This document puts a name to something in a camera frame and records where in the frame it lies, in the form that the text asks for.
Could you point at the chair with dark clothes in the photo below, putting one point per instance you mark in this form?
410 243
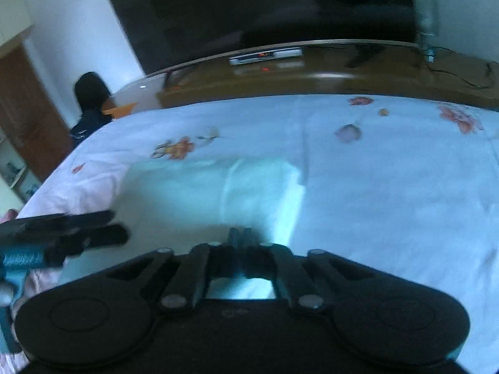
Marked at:
91 94

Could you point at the brown wooden tv stand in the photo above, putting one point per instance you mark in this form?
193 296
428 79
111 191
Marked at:
357 69

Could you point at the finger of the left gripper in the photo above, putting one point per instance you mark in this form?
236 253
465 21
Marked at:
55 223
75 244

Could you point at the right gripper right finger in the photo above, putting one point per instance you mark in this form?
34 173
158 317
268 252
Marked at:
277 263

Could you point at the white upper cabinet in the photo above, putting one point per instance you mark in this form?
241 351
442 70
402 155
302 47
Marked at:
16 24

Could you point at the floral white bed sheet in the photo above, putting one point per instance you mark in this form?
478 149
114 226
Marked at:
406 186

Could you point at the brown wooden door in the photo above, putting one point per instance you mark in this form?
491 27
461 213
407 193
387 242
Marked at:
29 118

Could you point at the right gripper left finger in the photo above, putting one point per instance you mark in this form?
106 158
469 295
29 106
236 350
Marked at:
203 264

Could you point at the white garment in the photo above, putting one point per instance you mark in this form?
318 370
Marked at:
180 205

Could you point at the silver set-top box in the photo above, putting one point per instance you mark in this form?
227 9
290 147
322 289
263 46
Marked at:
263 56

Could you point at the large black television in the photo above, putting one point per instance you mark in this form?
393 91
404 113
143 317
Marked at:
164 33

